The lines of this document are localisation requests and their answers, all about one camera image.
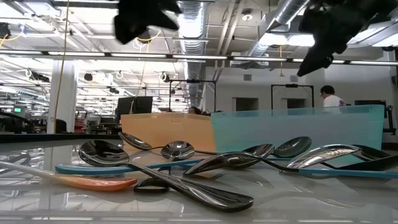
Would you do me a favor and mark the silver ventilation duct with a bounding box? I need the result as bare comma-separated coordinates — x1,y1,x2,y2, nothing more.
176,0,210,106
248,0,312,60

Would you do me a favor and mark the black monitor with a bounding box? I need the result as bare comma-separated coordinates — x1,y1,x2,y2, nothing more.
116,96,154,124
354,100,387,106

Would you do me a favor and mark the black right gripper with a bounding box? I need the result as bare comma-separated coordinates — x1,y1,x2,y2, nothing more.
297,0,374,78

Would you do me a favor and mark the teal plastic tray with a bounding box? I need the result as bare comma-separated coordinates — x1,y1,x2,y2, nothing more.
210,104,386,153

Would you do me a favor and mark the orange handled metal spoon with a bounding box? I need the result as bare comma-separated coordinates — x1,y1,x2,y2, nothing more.
0,160,138,192
281,143,363,172

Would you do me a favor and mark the white building column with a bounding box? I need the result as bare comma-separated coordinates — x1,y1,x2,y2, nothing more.
46,60,79,135

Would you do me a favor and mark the red tool cabinet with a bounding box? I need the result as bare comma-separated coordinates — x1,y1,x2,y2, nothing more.
73,119,87,134

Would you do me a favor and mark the orange plastic tray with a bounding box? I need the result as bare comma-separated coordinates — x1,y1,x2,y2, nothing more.
120,111,217,154

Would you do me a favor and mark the black rectangular frame stand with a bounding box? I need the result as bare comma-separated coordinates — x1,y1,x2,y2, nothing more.
169,79,218,113
271,83,315,109

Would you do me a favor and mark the long LED light bar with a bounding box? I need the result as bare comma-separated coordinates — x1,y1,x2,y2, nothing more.
0,49,398,67

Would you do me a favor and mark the yellow cable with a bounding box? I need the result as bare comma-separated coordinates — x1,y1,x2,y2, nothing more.
53,0,71,134

